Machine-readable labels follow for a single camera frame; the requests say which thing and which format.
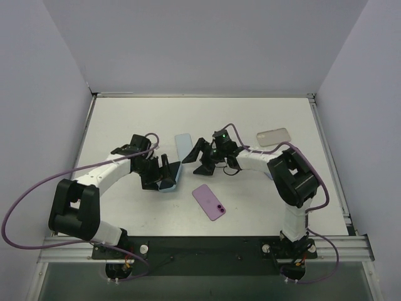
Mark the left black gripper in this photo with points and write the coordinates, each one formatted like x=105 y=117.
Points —
x=153 y=172

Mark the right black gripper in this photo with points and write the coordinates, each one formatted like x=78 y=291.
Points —
x=207 y=155

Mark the phone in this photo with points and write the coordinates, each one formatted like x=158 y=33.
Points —
x=184 y=145
x=169 y=184
x=208 y=201

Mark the cream phone case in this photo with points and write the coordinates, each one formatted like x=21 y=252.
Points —
x=273 y=137

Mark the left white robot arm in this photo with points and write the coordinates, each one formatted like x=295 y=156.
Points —
x=76 y=206

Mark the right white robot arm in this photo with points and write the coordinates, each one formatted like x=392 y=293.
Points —
x=296 y=181

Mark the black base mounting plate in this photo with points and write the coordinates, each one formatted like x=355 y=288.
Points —
x=210 y=255

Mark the aluminium front frame rail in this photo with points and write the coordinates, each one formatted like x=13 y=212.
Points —
x=350 y=249

